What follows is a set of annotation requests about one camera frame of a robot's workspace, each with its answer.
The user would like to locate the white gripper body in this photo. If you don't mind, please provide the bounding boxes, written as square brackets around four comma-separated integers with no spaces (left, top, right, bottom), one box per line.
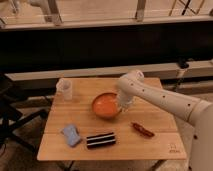
[117,90,133,111]

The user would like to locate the orange ceramic bowl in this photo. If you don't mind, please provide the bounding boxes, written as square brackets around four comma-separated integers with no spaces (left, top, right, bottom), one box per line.
[92,92,121,119]

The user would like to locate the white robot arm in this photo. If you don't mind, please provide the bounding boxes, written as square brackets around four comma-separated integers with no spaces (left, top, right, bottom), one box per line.
[117,70,213,171]

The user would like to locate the red chili pepper toy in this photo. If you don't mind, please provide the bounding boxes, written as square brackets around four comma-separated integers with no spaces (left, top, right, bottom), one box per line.
[132,122,155,138]

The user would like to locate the wooden table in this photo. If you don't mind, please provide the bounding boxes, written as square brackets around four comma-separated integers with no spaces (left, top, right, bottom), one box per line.
[36,77,188,162]

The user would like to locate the black white striped block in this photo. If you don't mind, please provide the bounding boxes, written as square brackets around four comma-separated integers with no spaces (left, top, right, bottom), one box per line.
[86,132,116,149]

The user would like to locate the clear plastic cup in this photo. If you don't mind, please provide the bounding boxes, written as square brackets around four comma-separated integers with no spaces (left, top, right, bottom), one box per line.
[56,78,72,100]

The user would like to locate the black railing barrier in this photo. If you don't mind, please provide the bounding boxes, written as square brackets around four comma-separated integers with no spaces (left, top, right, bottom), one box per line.
[0,21,213,73]

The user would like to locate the black office chair base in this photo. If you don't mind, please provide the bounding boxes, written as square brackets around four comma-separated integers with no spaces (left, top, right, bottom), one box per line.
[0,74,49,154]

